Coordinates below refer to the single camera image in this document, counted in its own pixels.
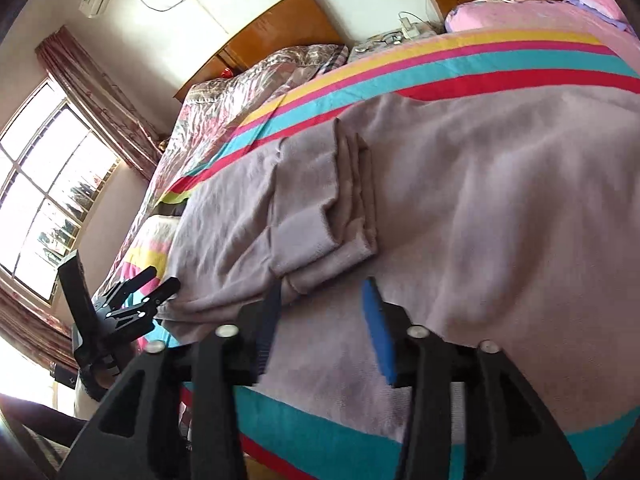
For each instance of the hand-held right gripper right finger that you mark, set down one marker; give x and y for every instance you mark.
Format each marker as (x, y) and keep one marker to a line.
(377, 330)

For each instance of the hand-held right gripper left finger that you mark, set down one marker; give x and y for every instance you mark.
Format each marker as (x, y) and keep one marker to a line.
(267, 320)

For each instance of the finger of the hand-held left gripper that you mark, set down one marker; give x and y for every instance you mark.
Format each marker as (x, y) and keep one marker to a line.
(162, 292)
(142, 277)

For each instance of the lilac knit sweater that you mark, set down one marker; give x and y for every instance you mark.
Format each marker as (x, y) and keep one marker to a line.
(450, 210)

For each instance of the window with bars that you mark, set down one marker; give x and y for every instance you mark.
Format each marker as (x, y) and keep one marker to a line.
(45, 180)

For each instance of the floral patterned quilt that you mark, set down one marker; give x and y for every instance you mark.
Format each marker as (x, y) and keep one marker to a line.
(235, 105)

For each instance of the small red ornament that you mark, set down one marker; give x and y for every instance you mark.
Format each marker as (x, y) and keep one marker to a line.
(227, 71)

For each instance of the striped colourful blanket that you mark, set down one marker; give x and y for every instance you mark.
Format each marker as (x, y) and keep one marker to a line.
(450, 65)

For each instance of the low plain wooden headboard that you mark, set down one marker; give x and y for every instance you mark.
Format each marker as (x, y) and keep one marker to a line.
(280, 30)

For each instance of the nightstand with patterned cover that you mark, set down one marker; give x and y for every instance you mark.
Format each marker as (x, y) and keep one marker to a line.
(380, 45)

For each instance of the white power strip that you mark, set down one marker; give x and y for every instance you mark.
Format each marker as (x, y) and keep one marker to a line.
(410, 27)

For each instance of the pink bed sheet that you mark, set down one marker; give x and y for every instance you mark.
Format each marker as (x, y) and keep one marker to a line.
(525, 17)

